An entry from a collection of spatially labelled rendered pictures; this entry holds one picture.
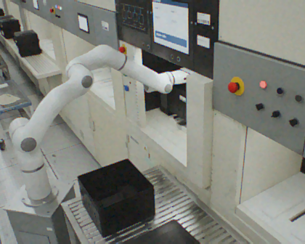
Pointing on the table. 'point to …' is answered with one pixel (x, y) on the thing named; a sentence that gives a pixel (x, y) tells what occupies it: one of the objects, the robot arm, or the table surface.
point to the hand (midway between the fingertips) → (192, 72)
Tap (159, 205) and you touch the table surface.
